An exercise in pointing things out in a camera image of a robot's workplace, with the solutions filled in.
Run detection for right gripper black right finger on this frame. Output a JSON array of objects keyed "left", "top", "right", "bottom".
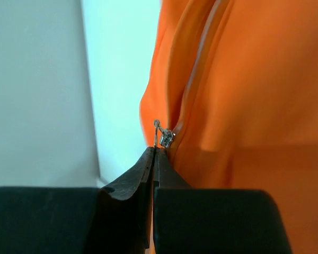
[{"left": 153, "top": 149, "right": 292, "bottom": 253}]

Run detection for orange jacket with pink lining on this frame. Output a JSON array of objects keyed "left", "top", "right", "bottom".
[{"left": 140, "top": 1, "right": 318, "bottom": 253}]

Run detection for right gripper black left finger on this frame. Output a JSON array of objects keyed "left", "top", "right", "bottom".
[{"left": 0, "top": 147, "right": 155, "bottom": 253}]

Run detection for silver zipper pull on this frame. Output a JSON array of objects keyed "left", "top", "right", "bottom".
[{"left": 154, "top": 120, "right": 175, "bottom": 148}]

